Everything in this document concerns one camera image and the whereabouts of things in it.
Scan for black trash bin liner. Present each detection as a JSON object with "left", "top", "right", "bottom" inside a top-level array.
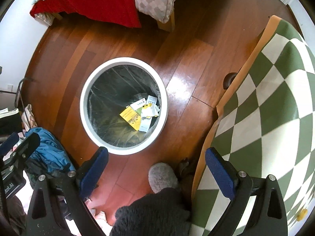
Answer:
[{"left": 84, "top": 65, "right": 161, "bottom": 149}]

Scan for white round trash bin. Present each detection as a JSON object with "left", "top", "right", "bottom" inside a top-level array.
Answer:
[{"left": 80, "top": 57, "right": 169, "bottom": 156}]

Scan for blue jacket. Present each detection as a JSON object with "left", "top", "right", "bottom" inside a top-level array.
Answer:
[{"left": 25, "top": 127, "right": 76, "bottom": 173}]

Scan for white paper scraps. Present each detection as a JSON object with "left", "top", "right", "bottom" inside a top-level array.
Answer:
[{"left": 130, "top": 95, "right": 160, "bottom": 133}]

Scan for black metal rack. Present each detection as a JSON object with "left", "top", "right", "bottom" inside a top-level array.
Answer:
[{"left": 14, "top": 77, "right": 34, "bottom": 130}]

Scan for grey fuzzy slipper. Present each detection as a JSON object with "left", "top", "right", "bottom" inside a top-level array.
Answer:
[{"left": 148, "top": 162, "right": 179, "bottom": 193}]

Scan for green white checkered tablecloth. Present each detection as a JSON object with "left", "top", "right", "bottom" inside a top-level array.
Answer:
[{"left": 190, "top": 16, "right": 314, "bottom": 235}]

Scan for yellow paper leaflet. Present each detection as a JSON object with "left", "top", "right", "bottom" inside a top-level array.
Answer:
[{"left": 120, "top": 106, "right": 141, "bottom": 131}]

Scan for black fuzzy trouser leg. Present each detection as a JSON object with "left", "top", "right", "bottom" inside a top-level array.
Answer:
[{"left": 110, "top": 188, "right": 191, "bottom": 235}]

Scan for black chair caster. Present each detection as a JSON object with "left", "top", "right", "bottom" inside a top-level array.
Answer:
[{"left": 223, "top": 73, "right": 238, "bottom": 90}]

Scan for small yellow object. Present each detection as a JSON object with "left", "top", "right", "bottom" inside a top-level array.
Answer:
[{"left": 296, "top": 209, "right": 308, "bottom": 222}]

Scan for red bed sheet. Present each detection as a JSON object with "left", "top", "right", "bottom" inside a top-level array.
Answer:
[{"left": 30, "top": 0, "right": 142, "bottom": 28}]

